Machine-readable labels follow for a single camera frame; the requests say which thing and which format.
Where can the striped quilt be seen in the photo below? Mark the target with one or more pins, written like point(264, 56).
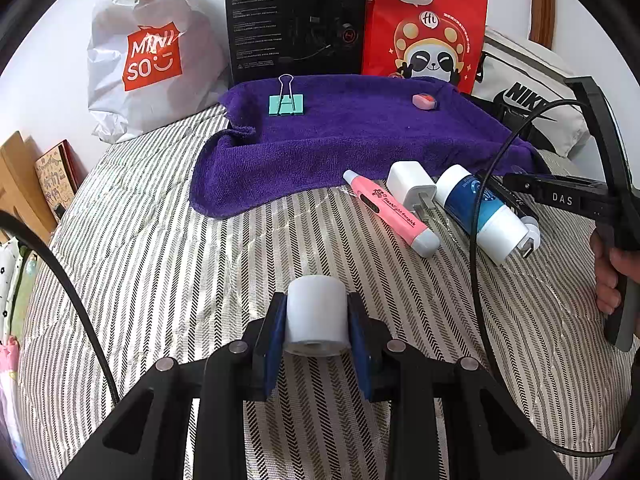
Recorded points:
point(200, 270)

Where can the small white adapter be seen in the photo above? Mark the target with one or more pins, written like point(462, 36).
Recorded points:
point(531, 242)

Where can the white charger plug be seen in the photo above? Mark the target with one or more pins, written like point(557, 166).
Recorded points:
point(412, 185)

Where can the white waist bag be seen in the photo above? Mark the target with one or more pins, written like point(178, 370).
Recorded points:
point(530, 100)

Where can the wooden board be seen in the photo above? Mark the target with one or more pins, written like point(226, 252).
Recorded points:
point(20, 185)

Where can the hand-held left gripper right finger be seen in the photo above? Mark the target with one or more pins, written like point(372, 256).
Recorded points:
point(359, 345)

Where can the pink highlighter pen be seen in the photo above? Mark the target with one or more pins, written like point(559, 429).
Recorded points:
point(390, 210)

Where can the pink eraser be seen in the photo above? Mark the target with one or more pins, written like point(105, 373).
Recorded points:
point(425, 100)

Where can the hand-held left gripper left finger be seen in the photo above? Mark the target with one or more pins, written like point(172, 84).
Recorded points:
point(275, 345)

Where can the illustrated book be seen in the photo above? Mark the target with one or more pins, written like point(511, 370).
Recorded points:
point(57, 180)

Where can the printed cloth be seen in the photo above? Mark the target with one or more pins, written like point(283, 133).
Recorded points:
point(15, 285)

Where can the white plastic shopping bag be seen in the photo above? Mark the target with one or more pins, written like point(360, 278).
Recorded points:
point(150, 55)

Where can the black headset box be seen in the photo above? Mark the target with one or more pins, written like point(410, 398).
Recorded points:
point(295, 25)

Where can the blue and white bottle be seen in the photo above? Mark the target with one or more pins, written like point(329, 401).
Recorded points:
point(475, 210)

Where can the white tape roll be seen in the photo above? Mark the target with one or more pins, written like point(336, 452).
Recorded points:
point(316, 316)

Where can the teal binder clip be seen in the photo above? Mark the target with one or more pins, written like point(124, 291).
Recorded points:
point(286, 102)

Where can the red panda paper bag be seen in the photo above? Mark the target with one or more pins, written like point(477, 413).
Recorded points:
point(425, 20)

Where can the purple towel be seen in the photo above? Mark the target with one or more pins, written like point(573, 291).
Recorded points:
point(350, 135)

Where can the wooden headboard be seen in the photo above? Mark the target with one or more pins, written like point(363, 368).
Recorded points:
point(542, 0)

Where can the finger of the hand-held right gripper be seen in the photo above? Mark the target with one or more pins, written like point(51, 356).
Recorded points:
point(517, 182)

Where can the person's right hand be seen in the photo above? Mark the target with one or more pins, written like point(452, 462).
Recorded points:
point(605, 275)

